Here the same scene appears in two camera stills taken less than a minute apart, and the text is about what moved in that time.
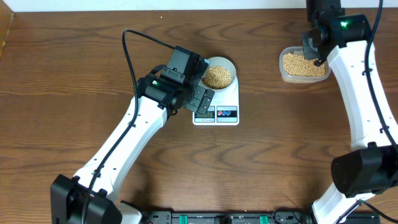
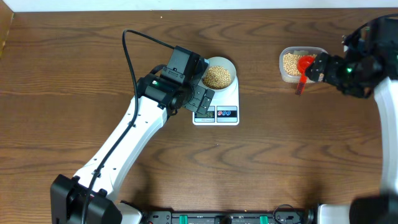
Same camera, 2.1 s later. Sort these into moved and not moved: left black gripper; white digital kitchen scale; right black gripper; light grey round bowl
Moved: right black gripper
Not moved: left black gripper; white digital kitchen scale; light grey round bowl
